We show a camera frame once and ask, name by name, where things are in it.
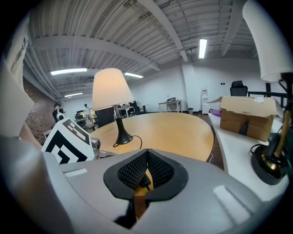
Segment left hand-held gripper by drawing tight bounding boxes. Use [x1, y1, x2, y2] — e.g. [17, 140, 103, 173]
[41, 117, 115, 165]

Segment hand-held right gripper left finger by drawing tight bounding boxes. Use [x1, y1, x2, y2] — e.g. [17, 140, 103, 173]
[0, 134, 151, 234]

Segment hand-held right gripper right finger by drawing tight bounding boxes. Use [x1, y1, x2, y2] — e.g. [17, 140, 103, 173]
[131, 148, 264, 234]

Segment black lamp cord with switch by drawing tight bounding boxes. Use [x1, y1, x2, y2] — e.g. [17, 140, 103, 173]
[112, 135, 152, 191]

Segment lit table lamp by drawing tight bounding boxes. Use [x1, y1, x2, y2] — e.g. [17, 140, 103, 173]
[91, 68, 136, 145]

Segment person's left forearm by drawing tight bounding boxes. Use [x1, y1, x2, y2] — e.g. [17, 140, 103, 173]
[19, 122, 44, 152]

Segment black mesh office chair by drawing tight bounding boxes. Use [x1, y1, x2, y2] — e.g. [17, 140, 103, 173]
[94, 106, 115, 129]

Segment person's patterned shirt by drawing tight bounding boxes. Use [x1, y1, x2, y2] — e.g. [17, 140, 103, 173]
[0, 11, 35, 138]

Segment round wooden table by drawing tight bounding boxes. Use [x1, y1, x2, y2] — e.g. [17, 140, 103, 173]
[90, 112, 215, 197]

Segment open cardboard box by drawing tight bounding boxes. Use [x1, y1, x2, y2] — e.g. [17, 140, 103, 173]
[207, 96, 284, 143]

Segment beige top desk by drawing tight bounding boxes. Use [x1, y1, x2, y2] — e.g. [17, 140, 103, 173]
[157, 99, 183, 113]

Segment white water dispenser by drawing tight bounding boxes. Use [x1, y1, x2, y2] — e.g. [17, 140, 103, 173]
[201, 88, 210, 114]

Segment white shade gold stem lamp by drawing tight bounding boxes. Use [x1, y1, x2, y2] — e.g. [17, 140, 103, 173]
[242, 0, 293, 186]

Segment black metal frame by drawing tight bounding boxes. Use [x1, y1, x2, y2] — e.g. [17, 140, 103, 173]
[248, 83, 293, 108]

